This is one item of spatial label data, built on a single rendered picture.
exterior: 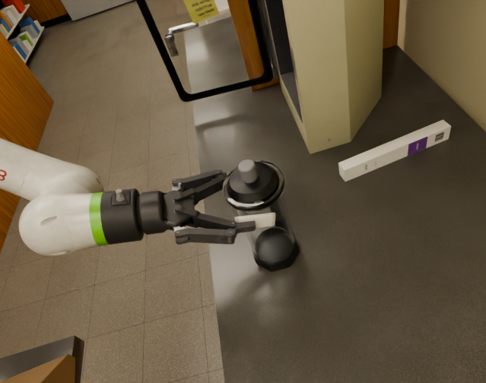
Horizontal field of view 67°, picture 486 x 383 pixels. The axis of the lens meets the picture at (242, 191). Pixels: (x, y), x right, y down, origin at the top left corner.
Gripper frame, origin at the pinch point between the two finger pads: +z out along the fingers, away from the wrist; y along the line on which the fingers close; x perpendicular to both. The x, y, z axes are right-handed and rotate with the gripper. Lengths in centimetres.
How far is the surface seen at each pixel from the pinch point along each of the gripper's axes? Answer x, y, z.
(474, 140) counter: 4, 14, 55
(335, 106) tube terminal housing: -0.9, 25.6, 24.3
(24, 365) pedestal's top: 32, -10, -50
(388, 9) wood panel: -8, 62, 52
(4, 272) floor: 153, 102, -135
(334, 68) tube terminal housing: -10.8, 25.7, 21.9
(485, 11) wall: -19, 29, 56
